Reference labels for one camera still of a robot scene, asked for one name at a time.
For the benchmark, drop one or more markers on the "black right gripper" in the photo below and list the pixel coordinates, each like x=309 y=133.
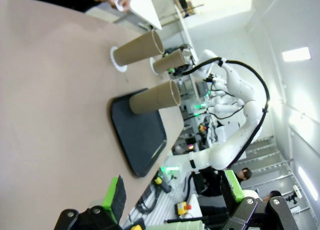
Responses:
x=184 y=69

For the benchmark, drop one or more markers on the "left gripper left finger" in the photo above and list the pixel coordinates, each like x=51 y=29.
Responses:
x=113 y=202

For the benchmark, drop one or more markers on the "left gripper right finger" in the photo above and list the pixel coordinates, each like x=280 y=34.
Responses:
x=235 y=192

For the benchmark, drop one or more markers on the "tall beige plastic cup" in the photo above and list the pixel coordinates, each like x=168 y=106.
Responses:
x=155 y=98
x=137 y=51
x=168 y=63

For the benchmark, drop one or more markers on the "white scalloped paper coaster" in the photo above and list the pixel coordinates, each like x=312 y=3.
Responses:
x=116 y=62
x=119 y=3
x=153 y=67

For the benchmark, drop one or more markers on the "seated person in black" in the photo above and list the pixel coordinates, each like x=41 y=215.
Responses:
x=215 y=190

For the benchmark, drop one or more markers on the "yellow emergency stop box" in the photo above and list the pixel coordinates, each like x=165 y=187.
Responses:
x=183 y=208

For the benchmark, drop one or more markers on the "large white table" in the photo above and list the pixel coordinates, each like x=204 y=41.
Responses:
x=146 y=10

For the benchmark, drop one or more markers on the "black rectangular serving tray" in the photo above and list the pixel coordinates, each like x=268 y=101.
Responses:
x=140 y=135

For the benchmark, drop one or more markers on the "rectangular ceiling light panel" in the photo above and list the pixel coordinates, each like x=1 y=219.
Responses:
x=296 y=55

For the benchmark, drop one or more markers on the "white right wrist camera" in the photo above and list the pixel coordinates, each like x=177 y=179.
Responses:
x=186 y=53

